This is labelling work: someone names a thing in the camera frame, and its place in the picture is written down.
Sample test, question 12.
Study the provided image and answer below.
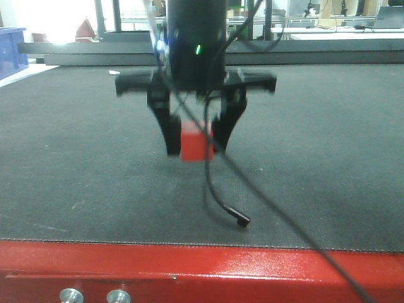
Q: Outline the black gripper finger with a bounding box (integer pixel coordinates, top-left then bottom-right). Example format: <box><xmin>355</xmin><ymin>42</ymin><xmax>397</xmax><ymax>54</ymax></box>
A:
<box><xmin>147</xmin><ymin>72</ymin><xmax>181</xmax><ymax>155</ymax></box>
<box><xmin>212</xmin><ymin>88</ymin><xmax>247</xmax><ymax>153</ymax></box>

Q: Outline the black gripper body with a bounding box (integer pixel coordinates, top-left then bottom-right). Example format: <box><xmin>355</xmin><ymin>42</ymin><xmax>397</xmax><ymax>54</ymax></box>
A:
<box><xmin>115</xmin><ymin>67</ymin><xmax>277</xmax><ymax>96</ymax></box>

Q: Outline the red magnetic cube block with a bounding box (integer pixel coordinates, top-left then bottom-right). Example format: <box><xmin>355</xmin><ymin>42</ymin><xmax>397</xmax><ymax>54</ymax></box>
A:
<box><xmin>181</xmin><ymin>121</ymin><xmax>207</xmax><ymax>162</ymax></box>

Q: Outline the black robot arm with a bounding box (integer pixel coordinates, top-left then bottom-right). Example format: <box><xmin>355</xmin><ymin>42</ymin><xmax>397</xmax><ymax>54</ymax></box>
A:
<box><xmin>115</xmin><ymin>1</ymin><xmax>276</xmax><ymax>162</ymax></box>

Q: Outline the dark grey woven mat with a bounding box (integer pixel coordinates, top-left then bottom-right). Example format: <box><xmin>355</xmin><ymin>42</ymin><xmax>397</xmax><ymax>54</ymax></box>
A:
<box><xmin>1</xmin><ymin>64</ymin><xmax>403</xmax><ymax>252</ymax></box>

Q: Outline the blue plastic bin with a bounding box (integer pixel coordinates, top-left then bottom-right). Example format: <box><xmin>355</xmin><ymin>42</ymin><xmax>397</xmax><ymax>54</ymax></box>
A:
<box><xmin>0</xmin><ymin>27</ymin><xmax>29</xmax><ymax>80</ymax></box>

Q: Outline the right silver round knob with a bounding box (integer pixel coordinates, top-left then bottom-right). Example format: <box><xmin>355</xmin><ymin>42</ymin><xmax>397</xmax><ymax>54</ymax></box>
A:
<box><xmin>106</xmin><ymin>289</ymin><xmax>132</xmax><ymax>303</ymax></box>

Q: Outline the silver round knob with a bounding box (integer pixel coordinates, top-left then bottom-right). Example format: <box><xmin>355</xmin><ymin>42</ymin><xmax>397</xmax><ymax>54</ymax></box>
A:
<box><xmin>106</xmin><ymin>289</ymin><xmax>132</xmax><ymax>303</ymax></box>
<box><xmin>59</xmin><ymin>288</ymin><xmax>84</xmax><ymax>303</ymax></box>

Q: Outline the left silver round knob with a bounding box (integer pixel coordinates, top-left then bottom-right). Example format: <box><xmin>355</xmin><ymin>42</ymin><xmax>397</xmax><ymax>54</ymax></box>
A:
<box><xmin>59</xmin><ymin>288</ymin><xmax>84</xmax><ymax>303</ymax></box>

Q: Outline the red metal table edge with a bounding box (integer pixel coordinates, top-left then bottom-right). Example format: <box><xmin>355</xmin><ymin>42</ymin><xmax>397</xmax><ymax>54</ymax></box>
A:
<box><xmin>0</xmin><ymin>240</ymin><xmax>404</xmax><ymax>303</ymax></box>

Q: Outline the black cable with connector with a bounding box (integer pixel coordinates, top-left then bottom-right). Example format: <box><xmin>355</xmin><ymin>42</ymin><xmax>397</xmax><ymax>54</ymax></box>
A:
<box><xmin>203</xmin><ymin>91</ymin><xmax>252</xmax><ymax>229</ymax></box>

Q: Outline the long black cable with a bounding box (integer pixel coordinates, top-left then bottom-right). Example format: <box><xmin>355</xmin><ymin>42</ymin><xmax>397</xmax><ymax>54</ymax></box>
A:
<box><xmin>157</xmin><ymin>0</ymin><xmax>376</xmax><ymax>303</ymax></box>

